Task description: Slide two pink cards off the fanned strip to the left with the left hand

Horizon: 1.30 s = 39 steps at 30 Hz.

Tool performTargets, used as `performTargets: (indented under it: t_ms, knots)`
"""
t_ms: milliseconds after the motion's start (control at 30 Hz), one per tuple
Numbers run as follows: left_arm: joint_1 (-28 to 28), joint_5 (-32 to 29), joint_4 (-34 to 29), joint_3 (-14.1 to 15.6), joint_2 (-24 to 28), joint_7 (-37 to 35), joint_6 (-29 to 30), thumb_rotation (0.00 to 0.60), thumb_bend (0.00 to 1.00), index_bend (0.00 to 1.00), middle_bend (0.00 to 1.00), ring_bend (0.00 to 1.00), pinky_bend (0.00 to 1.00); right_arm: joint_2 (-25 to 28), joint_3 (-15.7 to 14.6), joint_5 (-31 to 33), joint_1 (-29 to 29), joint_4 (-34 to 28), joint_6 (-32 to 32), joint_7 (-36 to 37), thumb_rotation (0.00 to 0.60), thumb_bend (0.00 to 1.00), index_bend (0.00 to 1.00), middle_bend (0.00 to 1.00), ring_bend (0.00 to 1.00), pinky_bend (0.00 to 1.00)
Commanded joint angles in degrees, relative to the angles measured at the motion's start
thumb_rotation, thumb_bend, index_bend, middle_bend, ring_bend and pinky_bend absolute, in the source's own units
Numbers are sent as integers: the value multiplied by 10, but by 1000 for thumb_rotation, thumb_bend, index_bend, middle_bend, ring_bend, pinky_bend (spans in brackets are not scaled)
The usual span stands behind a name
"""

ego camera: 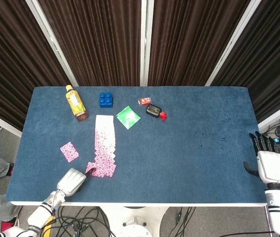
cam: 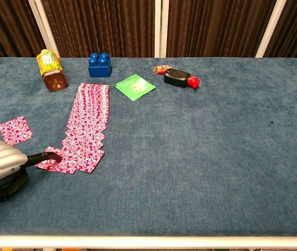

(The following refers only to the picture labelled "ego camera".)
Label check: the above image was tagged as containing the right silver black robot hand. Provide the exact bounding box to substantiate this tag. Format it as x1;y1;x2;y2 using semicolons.
243;131;280;185

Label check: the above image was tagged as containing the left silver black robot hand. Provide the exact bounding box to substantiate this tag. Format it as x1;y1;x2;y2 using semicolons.
56;167;97;198

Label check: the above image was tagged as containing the pink-patterned playing card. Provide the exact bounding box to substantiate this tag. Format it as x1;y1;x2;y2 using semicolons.
85;161;97;175
60;141;80;163

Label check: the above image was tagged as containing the red white patterned card stack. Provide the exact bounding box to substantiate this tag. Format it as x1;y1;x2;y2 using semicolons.
92;115;117;178

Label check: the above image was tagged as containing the red shoe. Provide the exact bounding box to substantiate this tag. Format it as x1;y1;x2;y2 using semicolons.
0;220;18;233

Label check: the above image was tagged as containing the yellow label tea bottle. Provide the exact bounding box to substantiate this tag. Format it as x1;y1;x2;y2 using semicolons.
65;84;90;122

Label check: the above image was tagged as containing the green foil sachet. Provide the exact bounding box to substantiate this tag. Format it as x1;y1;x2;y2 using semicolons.
115;105;141;130

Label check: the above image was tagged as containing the blue toy building block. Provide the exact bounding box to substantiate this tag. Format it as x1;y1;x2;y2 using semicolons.
99;92;114;109

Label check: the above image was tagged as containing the blue fabric table cover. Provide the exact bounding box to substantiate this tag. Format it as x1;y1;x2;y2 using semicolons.
6;85;269;204

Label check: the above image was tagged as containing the dark brown pleated curtain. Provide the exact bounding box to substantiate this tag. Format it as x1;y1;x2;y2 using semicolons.
37;0;143;87
211;0;280;124
0;0;75;132
147;0;250;87

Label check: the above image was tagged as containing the red candy wrapper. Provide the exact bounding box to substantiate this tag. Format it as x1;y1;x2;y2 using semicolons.
137;96;153;106

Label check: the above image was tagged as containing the black bottle red cap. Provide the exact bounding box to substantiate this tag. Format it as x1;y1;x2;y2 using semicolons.
145;104;168;121

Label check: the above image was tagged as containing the black floor cable tangle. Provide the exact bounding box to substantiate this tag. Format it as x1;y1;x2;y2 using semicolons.
53;206;121;237

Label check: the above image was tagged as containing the white frame rail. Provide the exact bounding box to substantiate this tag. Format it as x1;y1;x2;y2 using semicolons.
0;107;23;138
257;97;280;131

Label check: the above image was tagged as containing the white table frame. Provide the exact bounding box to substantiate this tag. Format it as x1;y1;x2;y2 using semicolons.
10;200;268;207

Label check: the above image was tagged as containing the white pedestal base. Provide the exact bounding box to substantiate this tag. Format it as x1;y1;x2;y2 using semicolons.
100;206;171;237

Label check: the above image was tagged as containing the black cable green plug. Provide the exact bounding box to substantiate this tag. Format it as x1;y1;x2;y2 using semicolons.
166;206;197;237

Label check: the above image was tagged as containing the white frame post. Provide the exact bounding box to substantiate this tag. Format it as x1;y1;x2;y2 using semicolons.
25;0;79;87
205;0;265;87
140;0;155;87

